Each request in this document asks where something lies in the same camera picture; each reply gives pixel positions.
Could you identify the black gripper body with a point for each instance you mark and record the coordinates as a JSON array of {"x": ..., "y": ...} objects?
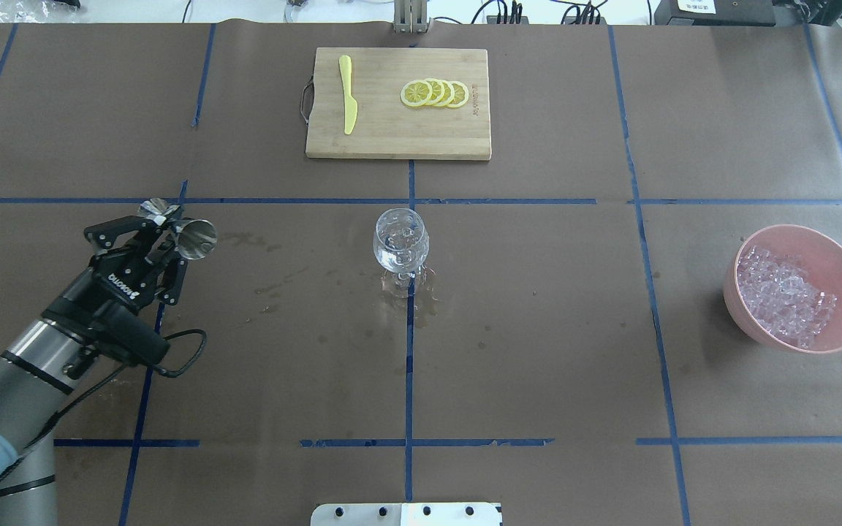
[{"x": 101, "y": 287}]

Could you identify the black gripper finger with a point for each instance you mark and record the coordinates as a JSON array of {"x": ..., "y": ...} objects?
[
  {"x": 170, "y": 286},
  {"x": 145, "y": 232}
]

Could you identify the steel double jigger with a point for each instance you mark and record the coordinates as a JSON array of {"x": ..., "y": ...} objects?
[{"x": 193, "y": 238}]

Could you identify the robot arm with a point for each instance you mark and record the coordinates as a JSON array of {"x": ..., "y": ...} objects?
[{"x": 39, "y": 373}]

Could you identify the clear wine glass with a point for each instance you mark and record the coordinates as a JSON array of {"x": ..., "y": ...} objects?
[{"x": 401, "y": 245}]

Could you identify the clear ice cube pile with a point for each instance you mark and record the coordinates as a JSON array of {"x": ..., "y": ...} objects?
[{"x": 778, "y": 293}]

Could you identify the yellow plastic knife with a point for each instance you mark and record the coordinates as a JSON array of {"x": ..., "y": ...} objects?
[{"x": 345, "y": 66}]

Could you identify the bamboo cutting board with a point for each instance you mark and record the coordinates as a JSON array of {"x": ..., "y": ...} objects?
[{"x": 385, "y": 128}]

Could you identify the black box on desk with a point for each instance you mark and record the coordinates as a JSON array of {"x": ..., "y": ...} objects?
[{"x": 714, "y": 13}]

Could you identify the pink plastic bowl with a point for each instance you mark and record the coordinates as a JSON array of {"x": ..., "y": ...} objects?
[{"x": 820, "y": 257}]

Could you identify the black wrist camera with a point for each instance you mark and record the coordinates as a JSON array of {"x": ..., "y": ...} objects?
[{"x": 124, "y": 337}]

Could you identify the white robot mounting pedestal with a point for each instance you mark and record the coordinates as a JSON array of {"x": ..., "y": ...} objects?
[{"x": 431, "y": 513}]

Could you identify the aluminium frame post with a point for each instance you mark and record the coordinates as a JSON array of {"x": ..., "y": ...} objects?
[{"x": 411, "y": 16}]

